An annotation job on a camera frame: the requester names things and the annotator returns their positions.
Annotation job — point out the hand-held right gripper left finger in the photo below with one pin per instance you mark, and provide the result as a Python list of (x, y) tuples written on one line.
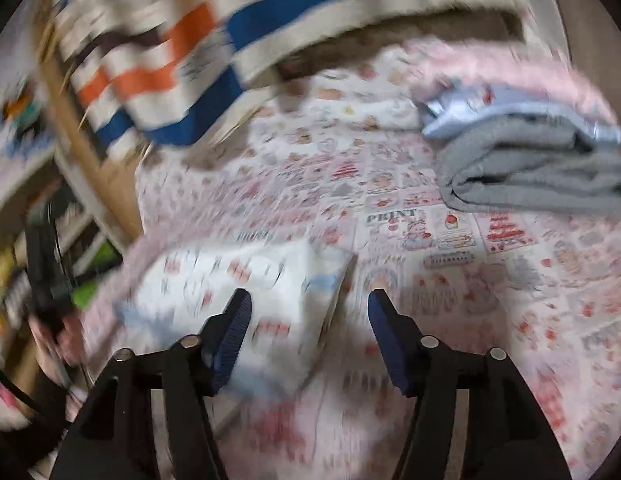
[(233, 340)]

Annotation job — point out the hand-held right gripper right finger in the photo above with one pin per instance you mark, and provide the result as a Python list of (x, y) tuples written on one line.
[(390, 345)]

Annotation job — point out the white cat print pants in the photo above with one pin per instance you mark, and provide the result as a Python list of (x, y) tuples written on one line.
[(280, 280)]

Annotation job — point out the person's left hand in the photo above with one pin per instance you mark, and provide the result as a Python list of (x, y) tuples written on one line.
[(65, 350)]

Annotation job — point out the pink patchwork print bed sheet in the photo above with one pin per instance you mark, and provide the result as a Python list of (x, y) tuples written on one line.
[(465, 285)]

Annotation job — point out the wooden door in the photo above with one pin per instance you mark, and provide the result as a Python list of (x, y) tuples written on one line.
[(115, 185)]

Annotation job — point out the folded pink grey blanket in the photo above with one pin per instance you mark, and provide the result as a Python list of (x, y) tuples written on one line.
[(530, 170)]

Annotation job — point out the white bear print sheet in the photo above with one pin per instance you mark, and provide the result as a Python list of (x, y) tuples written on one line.
[(330, 105)]

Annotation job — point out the brown bed headboard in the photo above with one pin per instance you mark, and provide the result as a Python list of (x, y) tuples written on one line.
[(415, 35)]

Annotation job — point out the striped curtain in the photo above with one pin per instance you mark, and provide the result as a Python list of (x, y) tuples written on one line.
[(300, 15)]

